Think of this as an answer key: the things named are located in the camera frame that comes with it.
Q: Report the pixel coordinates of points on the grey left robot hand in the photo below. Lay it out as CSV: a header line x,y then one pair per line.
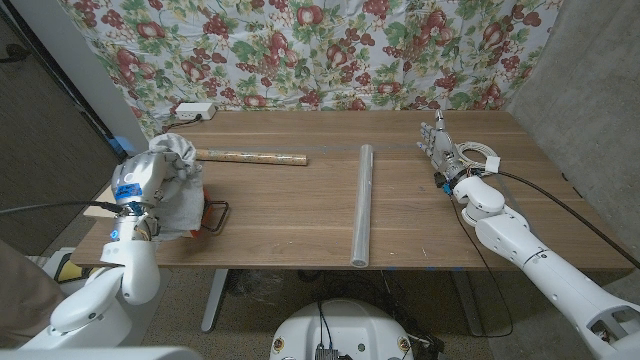
x,y
142,175

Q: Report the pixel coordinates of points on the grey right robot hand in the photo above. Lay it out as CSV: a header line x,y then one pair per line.
x,y
442,150

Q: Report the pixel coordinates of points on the grey shirt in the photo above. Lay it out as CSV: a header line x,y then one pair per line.
x,y
185,210

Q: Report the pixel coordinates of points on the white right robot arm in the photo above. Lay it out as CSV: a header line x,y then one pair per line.
x,y
540,270

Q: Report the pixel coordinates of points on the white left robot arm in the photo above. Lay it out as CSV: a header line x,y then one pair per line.
x,y
100,305

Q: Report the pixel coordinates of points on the clear plastic wrap roll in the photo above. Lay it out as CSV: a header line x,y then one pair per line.
x,y
363,205

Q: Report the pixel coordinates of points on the white power strip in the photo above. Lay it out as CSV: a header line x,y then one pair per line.
x,y
194,110

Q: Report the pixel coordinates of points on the brown patterned paper roll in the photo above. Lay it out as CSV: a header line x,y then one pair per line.
x,y
250,157

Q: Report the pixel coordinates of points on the yellow black floor object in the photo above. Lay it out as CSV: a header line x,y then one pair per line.
x,y
75,272

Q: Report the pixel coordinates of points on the grey table leg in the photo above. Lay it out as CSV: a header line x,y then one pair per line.
x,y
469,305
215,300

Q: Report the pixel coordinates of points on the person in brown clothing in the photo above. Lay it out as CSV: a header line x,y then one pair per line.
x,y
22,295

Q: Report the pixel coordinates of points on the floral fruit print backdrop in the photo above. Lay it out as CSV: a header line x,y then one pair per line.
x,y
300,50

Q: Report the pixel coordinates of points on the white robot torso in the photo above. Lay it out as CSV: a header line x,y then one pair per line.
x,y
345,330

